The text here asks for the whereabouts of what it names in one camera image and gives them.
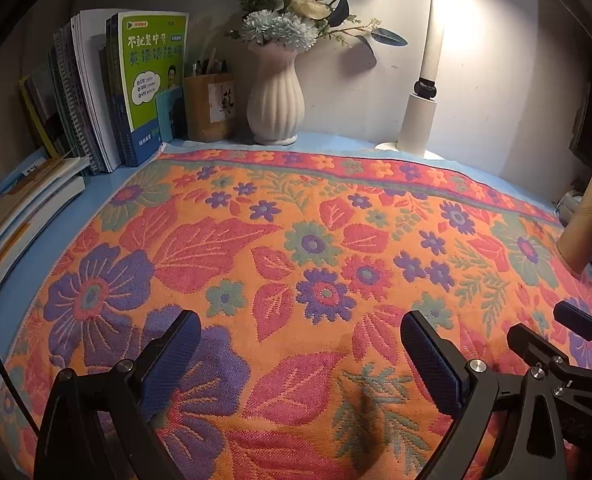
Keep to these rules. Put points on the bundle of pens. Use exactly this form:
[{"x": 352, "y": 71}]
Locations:
[{"x": 211, "y": 65}]

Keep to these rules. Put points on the artificial flower bouquet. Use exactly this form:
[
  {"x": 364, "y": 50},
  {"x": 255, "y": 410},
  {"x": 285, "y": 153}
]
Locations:
[{"x": 276, "y": 30}]

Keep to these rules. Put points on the brown pen holder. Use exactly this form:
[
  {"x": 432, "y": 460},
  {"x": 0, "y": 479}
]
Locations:
[{"x": 206, "y": 110}]

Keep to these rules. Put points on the white ribbed vase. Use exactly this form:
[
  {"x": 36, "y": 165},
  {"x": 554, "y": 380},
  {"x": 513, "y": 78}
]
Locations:
[{"x": 276, "y": 105}]

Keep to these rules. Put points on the green cover book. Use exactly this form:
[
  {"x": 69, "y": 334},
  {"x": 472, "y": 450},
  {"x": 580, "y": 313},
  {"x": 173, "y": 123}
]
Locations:
[{"x": 151, "y": 60}]

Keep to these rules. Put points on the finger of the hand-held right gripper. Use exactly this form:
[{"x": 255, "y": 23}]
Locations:
[
  {"x": 528, "y": 342},
  {"x": 575, "y": 316}
]

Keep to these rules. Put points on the white plastic object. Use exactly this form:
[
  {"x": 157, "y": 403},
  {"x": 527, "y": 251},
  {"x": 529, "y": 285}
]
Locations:
[{"x": 570, "y": 205}]

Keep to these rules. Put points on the light blue booklet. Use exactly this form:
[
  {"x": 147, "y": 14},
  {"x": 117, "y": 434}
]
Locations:
[{"x": 168, "y": 115}]

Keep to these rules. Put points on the tan cylindrical bottle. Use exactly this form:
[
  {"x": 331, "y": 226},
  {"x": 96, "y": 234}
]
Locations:
[{"x": 588, "y": 220}]

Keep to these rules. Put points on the dark picture frame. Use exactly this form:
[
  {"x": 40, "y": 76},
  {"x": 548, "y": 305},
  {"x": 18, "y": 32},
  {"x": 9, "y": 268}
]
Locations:
[{"x": 580, "y": 135}]

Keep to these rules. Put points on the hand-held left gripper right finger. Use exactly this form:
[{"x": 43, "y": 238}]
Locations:
[{"x": 430, "y": 360}]

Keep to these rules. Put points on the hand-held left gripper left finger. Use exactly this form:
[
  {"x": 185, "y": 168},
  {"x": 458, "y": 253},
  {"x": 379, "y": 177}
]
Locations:
[{"x": 173, "y": 355}]

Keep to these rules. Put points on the row of upright books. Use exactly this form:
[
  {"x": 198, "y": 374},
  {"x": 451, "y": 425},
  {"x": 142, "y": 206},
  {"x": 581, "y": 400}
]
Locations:
[{"x": 86, "y": 100}]

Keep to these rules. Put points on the white desk lamp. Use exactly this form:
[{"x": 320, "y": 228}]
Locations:
[{"x": 418, "y": 120}]

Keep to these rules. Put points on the stack of flat books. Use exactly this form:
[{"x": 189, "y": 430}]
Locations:
[{"x": 21, "y": 195}]

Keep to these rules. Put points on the floral woven cloth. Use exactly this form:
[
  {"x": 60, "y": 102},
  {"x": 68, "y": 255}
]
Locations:
[{"x": 276, "y": 260}]

